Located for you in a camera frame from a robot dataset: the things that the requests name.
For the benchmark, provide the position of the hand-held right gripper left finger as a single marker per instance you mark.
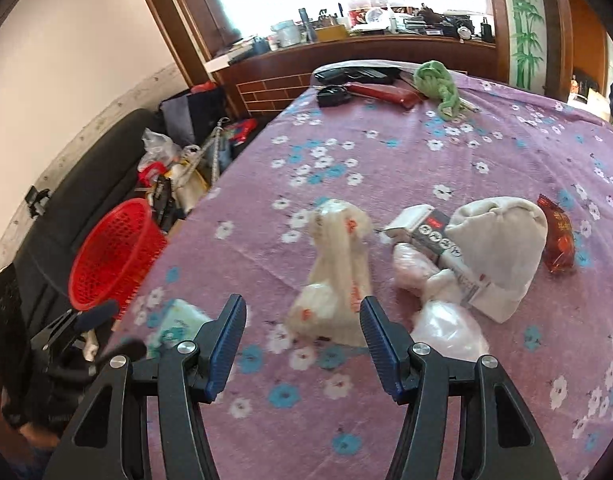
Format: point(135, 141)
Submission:
point(225, 350)

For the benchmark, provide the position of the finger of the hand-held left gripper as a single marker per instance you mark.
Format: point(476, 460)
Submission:
point(99, 314)
point(126, 351)

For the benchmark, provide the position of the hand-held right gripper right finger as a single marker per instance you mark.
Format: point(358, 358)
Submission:
point(381, 350)

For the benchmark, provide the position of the green tissue pack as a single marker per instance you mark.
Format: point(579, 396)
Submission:
point(179, 322)

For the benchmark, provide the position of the red plastic basket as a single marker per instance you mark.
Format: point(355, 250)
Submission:
point(114, 255)

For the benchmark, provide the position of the white orange-print plastic bag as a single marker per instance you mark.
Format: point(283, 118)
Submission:
point(336, 270)

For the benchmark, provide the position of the dark red snack packet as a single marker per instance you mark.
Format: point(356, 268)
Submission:
point(558, 235)

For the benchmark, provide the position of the clear white plastic bag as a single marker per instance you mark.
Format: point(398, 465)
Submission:
point(451, 330)

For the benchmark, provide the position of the pink plastic bag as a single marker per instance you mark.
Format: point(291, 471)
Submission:
point(411, 265)

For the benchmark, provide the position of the black sofa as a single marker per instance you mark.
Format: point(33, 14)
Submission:
point(61, 200)

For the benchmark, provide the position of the small white black-label box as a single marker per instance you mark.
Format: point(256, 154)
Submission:
point(429, 232)

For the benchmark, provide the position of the white knitted beanie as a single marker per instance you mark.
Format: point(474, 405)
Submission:
point(496, 255)

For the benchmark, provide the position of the crumpled grey plastic bag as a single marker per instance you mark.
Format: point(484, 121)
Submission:
point(159, 147)

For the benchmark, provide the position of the dark shopping bag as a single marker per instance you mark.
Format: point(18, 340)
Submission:
point(191, 115)

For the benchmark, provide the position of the red wallet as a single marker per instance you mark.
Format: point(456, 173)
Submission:
point(384, 94)

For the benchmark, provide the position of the small black case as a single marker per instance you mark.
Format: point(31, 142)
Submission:
point(333, 96)

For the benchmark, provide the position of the green cloth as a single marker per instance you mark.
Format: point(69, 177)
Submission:
point(439, 85)

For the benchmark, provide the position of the black flat bag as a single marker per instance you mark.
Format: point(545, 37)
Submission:
point(356, 74)

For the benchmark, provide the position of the cluttered wooden counter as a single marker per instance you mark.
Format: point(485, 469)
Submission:
point(356, 55)

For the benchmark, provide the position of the small round alarm clock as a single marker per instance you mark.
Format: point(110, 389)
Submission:
point(465, 33)

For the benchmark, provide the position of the bamboo wall painting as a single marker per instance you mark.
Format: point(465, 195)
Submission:
point(526, 25)

